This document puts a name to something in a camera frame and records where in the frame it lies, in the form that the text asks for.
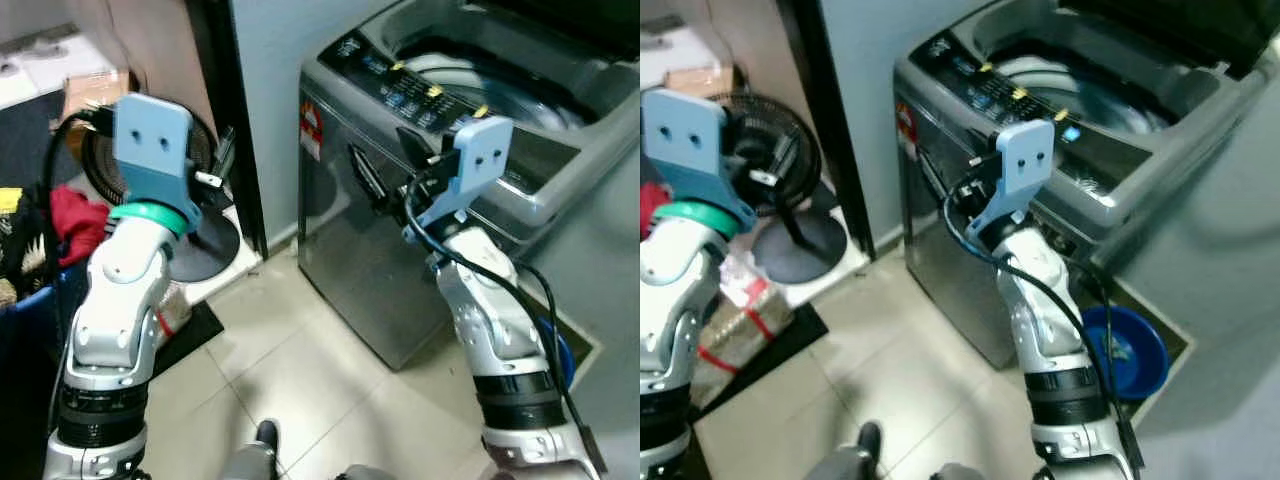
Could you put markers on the grey robot leg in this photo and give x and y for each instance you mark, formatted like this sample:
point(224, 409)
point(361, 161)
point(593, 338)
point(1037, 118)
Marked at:
point(960, 472)
point(252, 458)
point(850, 458)
point(368, 473)

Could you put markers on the grey robot right leg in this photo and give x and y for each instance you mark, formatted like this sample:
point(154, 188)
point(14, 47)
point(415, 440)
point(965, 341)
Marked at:
point(960, 472)
point(368, 473)

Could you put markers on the black floor fan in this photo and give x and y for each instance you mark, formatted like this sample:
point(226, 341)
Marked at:
point(800, 245)
point(205, 250)

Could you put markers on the blue plastic basin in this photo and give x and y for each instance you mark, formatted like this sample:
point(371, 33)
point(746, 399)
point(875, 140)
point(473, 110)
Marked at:
point(1130, 350)
point(562, 350)

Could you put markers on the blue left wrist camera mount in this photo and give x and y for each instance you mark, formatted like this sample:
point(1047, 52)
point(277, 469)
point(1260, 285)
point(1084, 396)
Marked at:
point(680, 140)
point(152, 140)

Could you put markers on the brown cardboard box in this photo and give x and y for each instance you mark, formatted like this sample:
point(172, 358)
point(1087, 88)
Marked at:
point(705, 80)
point(95, 88)

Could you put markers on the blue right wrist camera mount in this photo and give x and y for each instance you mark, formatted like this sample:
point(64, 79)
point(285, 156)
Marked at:
point(478, 165)
point(1022, 165)

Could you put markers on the black door frame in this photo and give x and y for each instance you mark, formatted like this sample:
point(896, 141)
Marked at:
point(232, 120)
point(830, 120)

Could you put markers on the red cloth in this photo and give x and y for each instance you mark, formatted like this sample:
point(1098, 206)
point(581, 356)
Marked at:
point(78, 225)
point(652, 210)

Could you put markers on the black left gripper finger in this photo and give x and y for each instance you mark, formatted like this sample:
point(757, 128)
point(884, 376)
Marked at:
point(226, 150)
point(787, 155)

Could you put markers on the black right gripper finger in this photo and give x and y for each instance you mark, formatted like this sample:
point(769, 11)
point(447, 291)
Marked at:
point(985, 158)
point(932, 172)
point(414, 145)
point(367, 180)

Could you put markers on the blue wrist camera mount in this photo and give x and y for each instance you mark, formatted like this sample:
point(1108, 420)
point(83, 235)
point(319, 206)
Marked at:
point(680, 140)
point(152, 140)
point(1022, 165)
point(478, 165)

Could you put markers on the grey top-load washing machine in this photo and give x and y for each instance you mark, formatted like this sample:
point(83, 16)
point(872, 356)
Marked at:
point(960, 290)
point(400, 260)

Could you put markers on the blue laundry basket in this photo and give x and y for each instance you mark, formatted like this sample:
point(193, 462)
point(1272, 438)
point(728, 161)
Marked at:
point(30, 315)

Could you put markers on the yellow packet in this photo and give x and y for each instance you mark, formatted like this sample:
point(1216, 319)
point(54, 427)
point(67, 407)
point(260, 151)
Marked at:
point(9, 200)

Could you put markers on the grey robot left leg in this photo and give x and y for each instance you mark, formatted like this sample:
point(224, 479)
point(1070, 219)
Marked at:
point(252, 458)
point(850, 458)

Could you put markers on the black floor mat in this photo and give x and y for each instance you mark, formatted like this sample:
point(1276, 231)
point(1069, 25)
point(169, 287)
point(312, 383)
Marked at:
point(800, 335)
point(195, 335)

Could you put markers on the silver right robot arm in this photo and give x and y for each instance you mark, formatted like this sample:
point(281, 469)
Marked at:
point(495, 330)
point(1050, 330)

